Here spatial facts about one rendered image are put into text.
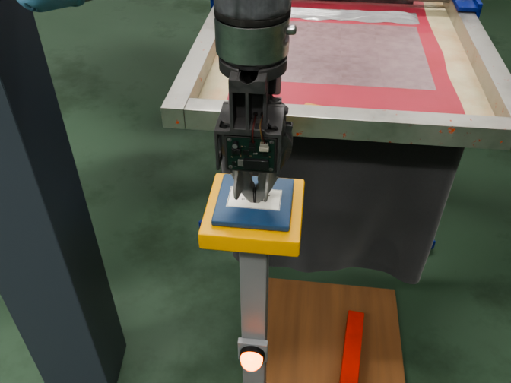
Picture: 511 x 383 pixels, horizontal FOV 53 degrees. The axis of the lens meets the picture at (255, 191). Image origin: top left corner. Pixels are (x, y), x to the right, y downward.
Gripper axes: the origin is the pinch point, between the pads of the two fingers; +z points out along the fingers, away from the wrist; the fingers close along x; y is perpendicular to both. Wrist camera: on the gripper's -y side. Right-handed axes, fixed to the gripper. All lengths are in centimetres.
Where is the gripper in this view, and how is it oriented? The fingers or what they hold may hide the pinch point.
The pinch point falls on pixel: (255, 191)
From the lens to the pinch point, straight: 66.8
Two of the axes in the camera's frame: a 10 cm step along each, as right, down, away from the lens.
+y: -1.2, 6.3, -7.6
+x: 9.9, 0.7, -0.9
